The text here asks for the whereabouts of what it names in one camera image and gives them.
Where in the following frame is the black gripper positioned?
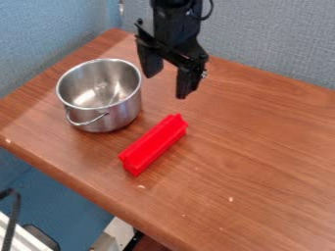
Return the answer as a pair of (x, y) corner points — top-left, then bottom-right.
(136, 9), (208, 99)

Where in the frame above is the stainless steel pot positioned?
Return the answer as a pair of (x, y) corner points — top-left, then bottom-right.
(54, 58), (142, 133)

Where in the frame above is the red plastic block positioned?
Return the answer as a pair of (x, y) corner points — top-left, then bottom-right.
(117, 114), (188, 176)

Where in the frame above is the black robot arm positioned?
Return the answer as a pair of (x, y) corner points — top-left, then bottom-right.
(134, 0), (213, 99)

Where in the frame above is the white radiator panel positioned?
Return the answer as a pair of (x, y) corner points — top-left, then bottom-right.
(0, 211), (52, 251)

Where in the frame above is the white table leg bracket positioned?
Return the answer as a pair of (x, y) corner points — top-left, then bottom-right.
(89, 218), (134, 251)

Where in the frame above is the black cable lower left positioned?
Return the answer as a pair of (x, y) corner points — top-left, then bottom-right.
(0, 187), (22, 251)

